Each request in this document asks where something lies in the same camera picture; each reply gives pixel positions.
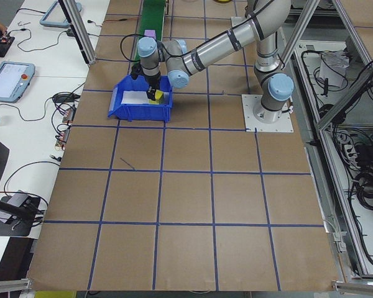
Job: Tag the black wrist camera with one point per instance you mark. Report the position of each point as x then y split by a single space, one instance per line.
135 73

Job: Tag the small metal hex key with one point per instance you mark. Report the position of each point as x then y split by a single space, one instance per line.
24 23

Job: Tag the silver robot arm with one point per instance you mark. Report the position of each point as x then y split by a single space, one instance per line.
223 46

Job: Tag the aluminium V-shaped frame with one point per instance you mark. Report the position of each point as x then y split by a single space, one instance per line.
345 102

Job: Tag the blue plastic storage bin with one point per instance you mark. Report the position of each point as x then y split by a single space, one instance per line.
143 113

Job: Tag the yellow foam block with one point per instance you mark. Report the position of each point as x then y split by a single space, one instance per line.
159 97

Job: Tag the small black adapter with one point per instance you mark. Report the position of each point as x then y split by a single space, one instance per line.
63 98

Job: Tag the green conveyor belt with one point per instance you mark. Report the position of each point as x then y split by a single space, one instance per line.
152 12

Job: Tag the purple foam block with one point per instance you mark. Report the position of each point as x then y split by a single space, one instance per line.
150 34

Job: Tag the white square base plate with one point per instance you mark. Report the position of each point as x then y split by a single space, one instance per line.
237 21
286 125

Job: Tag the small circuit board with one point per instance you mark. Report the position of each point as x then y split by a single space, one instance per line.
69 116
62 138

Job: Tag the white paper sheet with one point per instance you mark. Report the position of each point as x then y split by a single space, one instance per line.
133 97

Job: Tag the black power adapter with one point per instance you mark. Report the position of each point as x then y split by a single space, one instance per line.
71 32

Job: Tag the grey-blue teach pendant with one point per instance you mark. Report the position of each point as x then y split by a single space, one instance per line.
6 82
54 15

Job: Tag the aluminium profile bar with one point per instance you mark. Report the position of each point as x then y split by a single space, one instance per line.
9 285
360 285

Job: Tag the black stand base plate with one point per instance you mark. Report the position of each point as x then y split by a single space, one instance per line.
6 229

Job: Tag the small grey device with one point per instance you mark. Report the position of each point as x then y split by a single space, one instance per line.
17 198

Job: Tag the yellow-green sheet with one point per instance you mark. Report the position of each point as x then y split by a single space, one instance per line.
56 295

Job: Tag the yellow round plate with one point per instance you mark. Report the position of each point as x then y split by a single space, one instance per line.
222 1

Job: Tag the white paper bag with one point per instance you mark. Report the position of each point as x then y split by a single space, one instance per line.
331 71

